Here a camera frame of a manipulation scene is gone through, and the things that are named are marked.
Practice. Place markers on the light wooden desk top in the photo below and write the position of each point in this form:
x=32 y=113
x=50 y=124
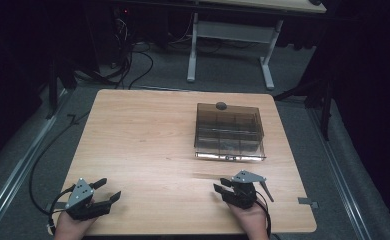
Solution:
x=266 y=5

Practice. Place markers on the black metal stand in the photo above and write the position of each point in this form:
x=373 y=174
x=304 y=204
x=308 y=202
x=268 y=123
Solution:
x=321 y=103
x=54 y=86

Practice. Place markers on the white metal desk frame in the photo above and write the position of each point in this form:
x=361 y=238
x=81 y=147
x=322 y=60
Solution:
x=231 y=31

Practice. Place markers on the person's left hand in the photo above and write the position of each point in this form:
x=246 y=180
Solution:
x=70 y=227

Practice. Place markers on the transparent dark compartment box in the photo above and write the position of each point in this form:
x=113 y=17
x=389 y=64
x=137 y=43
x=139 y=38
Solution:
x=229 y=133

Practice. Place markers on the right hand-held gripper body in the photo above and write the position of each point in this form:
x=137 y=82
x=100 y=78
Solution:
x=244 y=191

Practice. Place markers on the small dark round object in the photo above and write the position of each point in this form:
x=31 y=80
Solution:
x=221 y=106

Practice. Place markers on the grey tape piece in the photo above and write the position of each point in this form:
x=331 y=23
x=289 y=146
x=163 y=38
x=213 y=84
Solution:
x=308 y=202

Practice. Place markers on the power strip with red light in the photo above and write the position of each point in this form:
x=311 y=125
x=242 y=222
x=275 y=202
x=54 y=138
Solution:
x=125 y=12

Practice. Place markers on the metal floor rail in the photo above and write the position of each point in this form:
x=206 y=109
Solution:
x=19 y=166
x=343 y=173

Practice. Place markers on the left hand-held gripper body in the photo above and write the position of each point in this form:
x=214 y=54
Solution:
x=79 y=196

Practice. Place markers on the person's right hand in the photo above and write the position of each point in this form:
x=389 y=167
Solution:
x=249 y=221

